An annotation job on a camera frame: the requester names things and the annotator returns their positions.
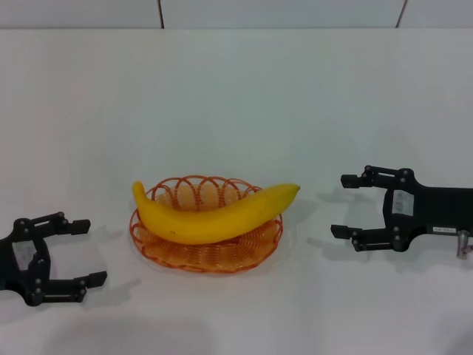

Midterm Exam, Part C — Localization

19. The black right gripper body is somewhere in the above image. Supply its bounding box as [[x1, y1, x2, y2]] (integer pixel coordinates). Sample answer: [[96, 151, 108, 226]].
[[383, 168, 473, 254]]

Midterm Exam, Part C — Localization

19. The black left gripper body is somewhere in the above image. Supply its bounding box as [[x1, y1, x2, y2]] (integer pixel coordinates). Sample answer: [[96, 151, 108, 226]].
[[0, 218, 52, 307]]

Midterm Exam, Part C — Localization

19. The yellow banana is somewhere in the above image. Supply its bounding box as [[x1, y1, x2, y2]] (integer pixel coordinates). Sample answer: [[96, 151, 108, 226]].
[[132, 180, 302, 246]]

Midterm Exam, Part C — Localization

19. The orange wire basket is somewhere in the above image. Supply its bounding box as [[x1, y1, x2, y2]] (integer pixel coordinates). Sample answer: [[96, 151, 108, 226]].
[[129, 174, 285, 274]]

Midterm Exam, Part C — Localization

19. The small silver connector plug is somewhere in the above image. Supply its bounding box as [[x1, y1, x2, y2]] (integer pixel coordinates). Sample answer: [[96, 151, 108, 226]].
[[455, 229, 473, 259]]

